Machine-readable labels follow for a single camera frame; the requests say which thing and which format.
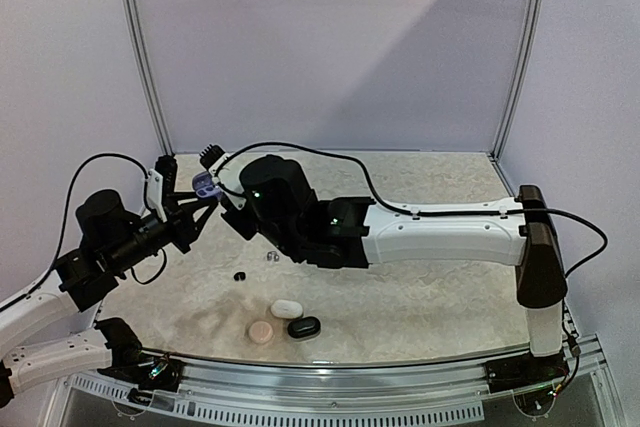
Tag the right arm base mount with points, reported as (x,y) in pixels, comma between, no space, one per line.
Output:
(527,370)

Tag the black charging case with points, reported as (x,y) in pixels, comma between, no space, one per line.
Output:
(304,327)

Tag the pink charging case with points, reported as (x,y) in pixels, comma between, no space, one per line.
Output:
(260,332)

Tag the right aluminium frame post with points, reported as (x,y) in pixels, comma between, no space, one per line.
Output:
(524,52)

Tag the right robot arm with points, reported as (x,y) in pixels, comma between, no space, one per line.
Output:
(272,196)

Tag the white charging case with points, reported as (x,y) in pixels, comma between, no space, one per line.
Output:
(286,309)

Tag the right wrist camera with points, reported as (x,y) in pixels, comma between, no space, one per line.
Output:
(225,173)

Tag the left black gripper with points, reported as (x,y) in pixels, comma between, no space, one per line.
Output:
(179,216)

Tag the aluminium front rail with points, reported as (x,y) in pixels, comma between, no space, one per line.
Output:
(455,393)

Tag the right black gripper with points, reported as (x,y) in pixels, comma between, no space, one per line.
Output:
(235,220)

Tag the purple chrome earbud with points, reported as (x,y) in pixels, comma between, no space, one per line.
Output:
(272,256)

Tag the purple charging case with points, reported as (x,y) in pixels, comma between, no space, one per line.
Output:
(204,187)

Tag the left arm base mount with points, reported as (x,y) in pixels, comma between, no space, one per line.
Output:
(148,372)

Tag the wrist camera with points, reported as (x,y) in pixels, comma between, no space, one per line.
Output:
(159,186)
(225,173)

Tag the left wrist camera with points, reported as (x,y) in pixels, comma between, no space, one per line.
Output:
(159,186)

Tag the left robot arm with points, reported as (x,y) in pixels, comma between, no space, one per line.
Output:
(114,240)

